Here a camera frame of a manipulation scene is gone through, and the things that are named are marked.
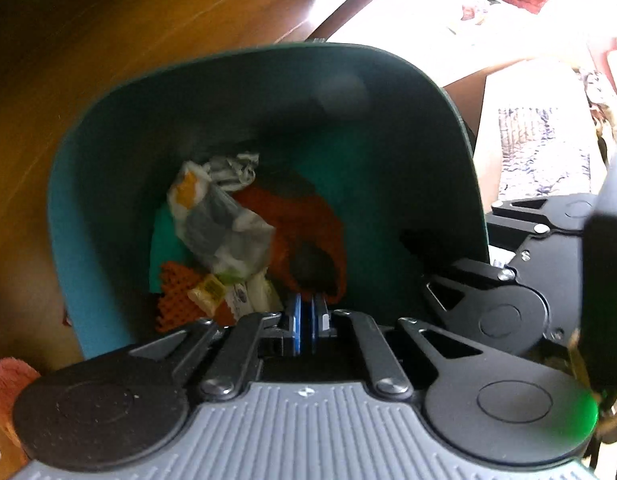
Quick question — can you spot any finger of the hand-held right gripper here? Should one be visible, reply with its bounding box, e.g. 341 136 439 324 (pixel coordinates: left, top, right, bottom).
490 197 557 235
421 257 518 320

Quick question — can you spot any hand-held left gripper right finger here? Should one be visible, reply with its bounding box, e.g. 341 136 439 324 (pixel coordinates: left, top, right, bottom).
311 294 504 402

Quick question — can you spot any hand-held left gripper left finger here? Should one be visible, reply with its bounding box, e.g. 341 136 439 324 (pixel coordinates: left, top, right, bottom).
128 294 304 403

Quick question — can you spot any orange plastic bag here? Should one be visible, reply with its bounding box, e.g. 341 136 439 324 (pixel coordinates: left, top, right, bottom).
233 185 349 301

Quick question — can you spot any white green snack packet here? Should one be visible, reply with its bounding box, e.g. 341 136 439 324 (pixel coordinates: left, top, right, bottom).
167 160 276 281

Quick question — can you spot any orange patterned snack wrapper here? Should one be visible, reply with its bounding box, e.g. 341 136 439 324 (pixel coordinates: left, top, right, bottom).
156 261 239 333

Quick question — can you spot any teal trash bin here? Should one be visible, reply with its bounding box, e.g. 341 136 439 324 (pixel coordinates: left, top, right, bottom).
47 42 489 361

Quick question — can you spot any white wrapper blue label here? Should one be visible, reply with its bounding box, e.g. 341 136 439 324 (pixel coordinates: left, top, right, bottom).
223 270 285 322

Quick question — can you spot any patterned bed quilt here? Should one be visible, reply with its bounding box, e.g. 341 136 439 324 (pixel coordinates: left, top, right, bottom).
496 105 597 198

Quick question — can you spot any small yellow packet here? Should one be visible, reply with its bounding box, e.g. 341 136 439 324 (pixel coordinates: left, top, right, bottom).
187 275 227 317

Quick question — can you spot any floral cloth pile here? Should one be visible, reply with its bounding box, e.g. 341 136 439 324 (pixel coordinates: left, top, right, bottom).
573 67 617 151

